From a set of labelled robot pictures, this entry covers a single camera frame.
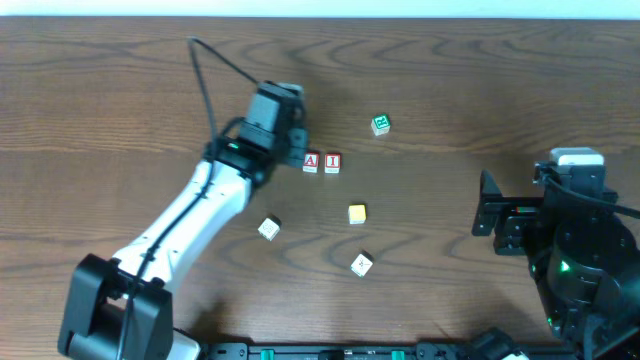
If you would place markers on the letter A red block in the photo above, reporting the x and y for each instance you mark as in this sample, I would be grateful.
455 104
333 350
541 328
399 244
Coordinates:
311 162

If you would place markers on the plain white wooden block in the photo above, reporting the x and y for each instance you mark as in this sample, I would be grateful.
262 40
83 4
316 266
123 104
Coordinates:
269 228

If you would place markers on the green letter R block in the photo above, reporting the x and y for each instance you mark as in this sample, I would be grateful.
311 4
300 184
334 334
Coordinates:
380 124

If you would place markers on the white block with drawing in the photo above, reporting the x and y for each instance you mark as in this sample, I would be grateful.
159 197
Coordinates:
362 264

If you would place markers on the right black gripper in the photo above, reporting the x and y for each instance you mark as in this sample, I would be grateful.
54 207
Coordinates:
498 216

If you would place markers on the yellow top block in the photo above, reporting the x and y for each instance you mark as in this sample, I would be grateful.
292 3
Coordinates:
357 214

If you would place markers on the black mounting rail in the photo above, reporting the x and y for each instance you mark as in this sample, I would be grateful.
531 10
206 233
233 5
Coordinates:
419 351

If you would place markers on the letter I red block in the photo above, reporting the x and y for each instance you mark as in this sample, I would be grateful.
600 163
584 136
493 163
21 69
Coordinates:
332 164

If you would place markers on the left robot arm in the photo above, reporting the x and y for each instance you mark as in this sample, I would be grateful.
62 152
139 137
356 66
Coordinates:
122 307

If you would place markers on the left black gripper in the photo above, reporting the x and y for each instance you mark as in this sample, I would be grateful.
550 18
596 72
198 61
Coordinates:
298 145

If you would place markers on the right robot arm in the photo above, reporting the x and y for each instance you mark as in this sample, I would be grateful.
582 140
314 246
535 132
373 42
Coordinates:
582 258

